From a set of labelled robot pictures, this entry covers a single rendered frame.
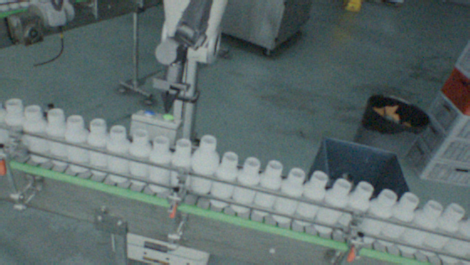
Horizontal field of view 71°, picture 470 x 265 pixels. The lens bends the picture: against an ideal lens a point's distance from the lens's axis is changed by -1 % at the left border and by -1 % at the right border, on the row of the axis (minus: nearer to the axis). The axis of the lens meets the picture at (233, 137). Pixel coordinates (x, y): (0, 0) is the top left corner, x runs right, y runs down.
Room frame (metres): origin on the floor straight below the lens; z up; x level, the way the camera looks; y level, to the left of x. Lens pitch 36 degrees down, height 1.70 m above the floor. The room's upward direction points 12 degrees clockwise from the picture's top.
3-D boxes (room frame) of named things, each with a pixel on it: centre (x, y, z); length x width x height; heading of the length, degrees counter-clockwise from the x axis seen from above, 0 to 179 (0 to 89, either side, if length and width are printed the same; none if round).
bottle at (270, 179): (0.66, -0.12, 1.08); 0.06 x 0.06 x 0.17
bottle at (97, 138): (0.68, 0.35, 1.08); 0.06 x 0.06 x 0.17
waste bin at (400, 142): (2.22, -1.14, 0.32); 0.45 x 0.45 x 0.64
